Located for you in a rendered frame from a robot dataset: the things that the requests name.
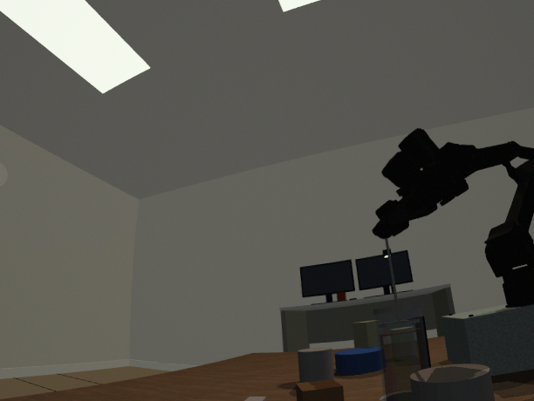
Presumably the glass french press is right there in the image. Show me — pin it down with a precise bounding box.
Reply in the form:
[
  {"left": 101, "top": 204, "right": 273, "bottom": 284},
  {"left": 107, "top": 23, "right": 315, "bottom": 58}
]
[{"left": 373, "top": 220, "right": 431, "bottom": 401}]

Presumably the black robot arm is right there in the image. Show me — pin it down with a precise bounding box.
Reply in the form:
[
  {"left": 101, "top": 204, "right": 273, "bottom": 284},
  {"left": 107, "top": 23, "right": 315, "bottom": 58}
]
[{"left": 382, "top": 128, "right": 534, "bottom": 308}]

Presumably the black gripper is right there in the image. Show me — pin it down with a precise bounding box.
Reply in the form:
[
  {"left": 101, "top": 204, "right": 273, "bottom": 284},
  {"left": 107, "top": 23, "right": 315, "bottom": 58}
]
[{"left": 375, "top": 161, "right": 459, "bottom": 236}]

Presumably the dark blue short cylinder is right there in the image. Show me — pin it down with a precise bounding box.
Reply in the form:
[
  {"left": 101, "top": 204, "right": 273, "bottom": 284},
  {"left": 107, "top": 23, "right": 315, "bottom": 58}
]
[{"left": 334, "top": 347, "right": 380, "bottom": 374}]

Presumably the dark grey cylinder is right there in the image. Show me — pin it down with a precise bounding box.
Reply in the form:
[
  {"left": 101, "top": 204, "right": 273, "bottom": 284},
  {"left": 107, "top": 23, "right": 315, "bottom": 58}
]
[
  {"left": 410, "top": 364, "right": 495, "bottom": 401},
  {"left": 298, "top": 347, "right": 334, "bottom": 383}
]

